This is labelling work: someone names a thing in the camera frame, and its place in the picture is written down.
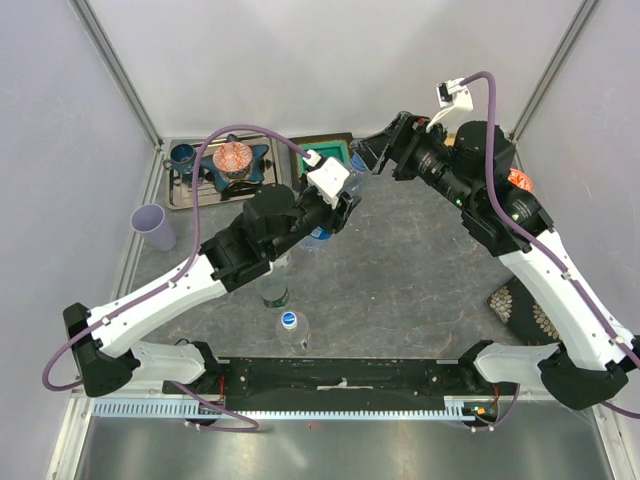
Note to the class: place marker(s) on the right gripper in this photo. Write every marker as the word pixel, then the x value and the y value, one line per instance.
pixel 407 134

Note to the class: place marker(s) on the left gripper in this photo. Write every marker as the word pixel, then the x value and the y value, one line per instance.
pixel 338 216

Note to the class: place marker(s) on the blue label plastic bottle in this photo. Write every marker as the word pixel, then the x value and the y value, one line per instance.
pixel 354 186

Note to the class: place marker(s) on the white cap clear bottle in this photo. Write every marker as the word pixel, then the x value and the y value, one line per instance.
pixel 282 262

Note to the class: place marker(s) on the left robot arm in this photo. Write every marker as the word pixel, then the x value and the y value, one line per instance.
pixel 115 353

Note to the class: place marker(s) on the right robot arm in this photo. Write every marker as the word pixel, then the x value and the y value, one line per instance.
pixel 590 361

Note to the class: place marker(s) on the green label plastic bottle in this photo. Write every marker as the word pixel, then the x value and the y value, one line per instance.
pixel 273 290

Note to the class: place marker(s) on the blue cap small bottle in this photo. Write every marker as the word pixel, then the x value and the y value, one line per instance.
pixel 293 331

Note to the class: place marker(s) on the green square plate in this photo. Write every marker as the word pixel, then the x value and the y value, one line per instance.
pixel 328 145

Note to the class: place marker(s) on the blue star shaped dish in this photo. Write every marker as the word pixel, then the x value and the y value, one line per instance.
pixel 223 183

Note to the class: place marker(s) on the red patterned bowl on tray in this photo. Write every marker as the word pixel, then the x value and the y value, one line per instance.
pixel 232 157

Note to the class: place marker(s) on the orange white floral bowl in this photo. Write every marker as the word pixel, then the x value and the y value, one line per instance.
pixel 521 180

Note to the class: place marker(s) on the metal tray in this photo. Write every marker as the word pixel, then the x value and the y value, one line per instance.
pixel 180 189

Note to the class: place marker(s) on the dark blue mug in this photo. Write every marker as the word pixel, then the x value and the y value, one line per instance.
pixel 181 159

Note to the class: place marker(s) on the purple plastic cup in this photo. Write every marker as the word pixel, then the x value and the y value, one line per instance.
pixel 151 222

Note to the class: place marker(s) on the dark floral square plate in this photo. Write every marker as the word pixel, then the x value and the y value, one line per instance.
pixel 515 307

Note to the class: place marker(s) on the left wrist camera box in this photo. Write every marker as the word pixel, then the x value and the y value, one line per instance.
pixel 327 174

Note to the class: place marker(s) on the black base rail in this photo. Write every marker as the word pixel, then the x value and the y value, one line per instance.
pixel 262 383

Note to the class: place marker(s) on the white cable duct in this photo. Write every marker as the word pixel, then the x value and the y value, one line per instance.
pixel 190 409

